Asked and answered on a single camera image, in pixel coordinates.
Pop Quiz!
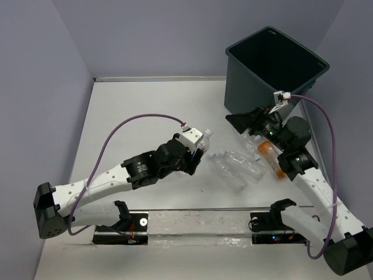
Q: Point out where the clear crushed bottle centre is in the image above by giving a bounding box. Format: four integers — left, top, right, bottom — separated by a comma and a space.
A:
207, 152, 248, 194

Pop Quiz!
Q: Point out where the clear bottle near bin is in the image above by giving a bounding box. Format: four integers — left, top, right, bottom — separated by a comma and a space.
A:
241, 134, 258, 156

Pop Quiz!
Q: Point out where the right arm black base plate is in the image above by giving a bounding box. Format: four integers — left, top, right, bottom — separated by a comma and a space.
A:
248, 198, 306, 245

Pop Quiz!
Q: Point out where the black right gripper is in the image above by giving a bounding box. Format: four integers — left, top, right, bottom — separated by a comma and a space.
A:
226, 104, 290, 152

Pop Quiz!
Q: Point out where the orange liquid bottle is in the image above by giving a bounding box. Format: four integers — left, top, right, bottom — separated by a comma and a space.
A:
258, 139, 286, 180

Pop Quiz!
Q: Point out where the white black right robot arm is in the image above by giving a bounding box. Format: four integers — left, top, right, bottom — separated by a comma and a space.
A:
226, 107, 372, 276

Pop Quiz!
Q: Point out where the dark green plastic bin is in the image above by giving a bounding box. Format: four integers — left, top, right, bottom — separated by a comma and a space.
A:
224, 26, 330, 114

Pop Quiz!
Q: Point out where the clear bottle orange blue label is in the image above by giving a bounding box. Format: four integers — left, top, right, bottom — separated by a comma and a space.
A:
192, 128, 213, 158

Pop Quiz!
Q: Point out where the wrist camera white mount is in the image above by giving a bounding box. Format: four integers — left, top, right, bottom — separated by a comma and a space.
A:
269, 90, 291, 114
178, 123, 203, 153

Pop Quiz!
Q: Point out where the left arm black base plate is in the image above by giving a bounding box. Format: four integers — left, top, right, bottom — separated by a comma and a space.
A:
92, 201, 149, 246

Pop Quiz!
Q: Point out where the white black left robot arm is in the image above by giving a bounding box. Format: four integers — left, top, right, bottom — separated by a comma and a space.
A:
33, 129, 204, 239

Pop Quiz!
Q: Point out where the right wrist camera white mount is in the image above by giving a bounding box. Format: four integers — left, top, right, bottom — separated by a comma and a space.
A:
269, 90, 291, 114

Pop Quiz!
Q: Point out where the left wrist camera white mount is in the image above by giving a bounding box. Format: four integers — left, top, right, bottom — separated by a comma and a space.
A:
178, 123, 203, 153

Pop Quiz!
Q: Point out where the clear bottle white cap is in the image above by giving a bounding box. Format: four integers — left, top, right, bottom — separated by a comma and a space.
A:
222, 150, 267, 183

